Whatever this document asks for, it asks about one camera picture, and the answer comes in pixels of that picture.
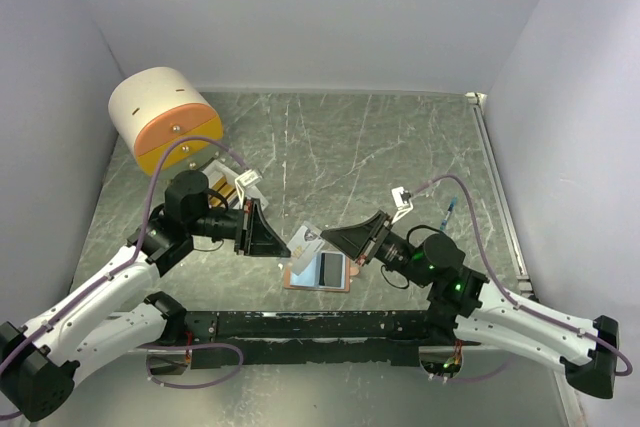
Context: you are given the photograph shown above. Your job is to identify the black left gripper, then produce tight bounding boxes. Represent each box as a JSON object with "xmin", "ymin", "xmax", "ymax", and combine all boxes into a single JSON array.
[{"xmin": 187, "ymin": 196, "xmax": 289, "ymax": 256}]

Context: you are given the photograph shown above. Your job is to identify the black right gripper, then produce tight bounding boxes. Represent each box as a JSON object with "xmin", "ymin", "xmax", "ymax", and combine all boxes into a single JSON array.
[{"xmin": 321, "ymin": 209, "xmax": 431, "ymax": 287}]

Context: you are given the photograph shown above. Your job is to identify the pink blue card holder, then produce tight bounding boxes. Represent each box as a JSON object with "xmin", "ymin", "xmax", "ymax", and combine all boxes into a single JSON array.
[{"xmin": 284, "ymin": 251, "xmax": 360, "ymax": 293}]

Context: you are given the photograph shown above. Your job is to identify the white silver credit card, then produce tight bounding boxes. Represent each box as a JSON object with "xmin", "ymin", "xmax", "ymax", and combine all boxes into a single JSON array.
[{"xmin": 286, "ymin": 222, "xmax": 325, "ymax": 275}]

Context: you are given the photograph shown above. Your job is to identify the black credit card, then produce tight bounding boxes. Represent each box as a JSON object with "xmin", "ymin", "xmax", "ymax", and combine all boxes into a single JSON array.
[{"xmin": 319, "ymin": 252, "xmax": 344, "ymax": 288}]

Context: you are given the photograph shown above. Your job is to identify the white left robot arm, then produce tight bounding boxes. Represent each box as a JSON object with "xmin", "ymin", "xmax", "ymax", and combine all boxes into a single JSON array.
[{"xmin": 1, "ymin": 171, "xmax": 291, "ymax": 422}]

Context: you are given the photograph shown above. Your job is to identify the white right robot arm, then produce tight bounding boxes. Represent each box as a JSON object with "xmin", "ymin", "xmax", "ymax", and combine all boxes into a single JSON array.
[{"xmin": 321, "ymin": 212, "xmax": 619, "ymax": 399}]

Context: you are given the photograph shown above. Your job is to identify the yellow credit card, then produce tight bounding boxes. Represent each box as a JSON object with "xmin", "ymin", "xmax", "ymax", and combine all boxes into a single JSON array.
[{"xmin": 208, "ymin": 184, "xmax": 238, "ymax": 208}]

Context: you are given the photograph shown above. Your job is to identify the white card tray box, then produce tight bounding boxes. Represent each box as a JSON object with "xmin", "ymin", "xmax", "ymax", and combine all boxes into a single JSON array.
[{"xmin": 201, "ymin": 160, "xmax": 269, "ymax": 210}]

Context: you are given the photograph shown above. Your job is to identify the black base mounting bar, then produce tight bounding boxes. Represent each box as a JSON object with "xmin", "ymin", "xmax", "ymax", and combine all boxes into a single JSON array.
[{"xmin": 152, "ymin": 310, "xmax": 455, "ymax": 369}]

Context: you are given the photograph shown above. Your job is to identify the blue pen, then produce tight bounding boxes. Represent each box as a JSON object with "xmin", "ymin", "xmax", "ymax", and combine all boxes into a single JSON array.
[{"xmin": 439, "ymin": 197, "xmax": 458, "ymax": 232}]

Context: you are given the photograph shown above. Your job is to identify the cream drawer cabinet orange fronts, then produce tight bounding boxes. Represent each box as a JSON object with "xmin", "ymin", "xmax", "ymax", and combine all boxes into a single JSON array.
[{"xmin": 108, "ymin": 67, "xmax": 224, "ymax": 176}]

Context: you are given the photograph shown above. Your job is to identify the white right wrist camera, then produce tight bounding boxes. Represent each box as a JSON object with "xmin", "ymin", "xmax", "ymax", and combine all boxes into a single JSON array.
[{"xmin": 391, "ymin": 187, "xmax": 413, "ymax": 224}]

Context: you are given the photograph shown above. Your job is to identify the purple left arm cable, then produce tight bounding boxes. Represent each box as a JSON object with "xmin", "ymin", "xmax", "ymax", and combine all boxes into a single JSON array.
[{"xmin": 0, "ymin": 135, "xmax": 251, "ymax": 421}]

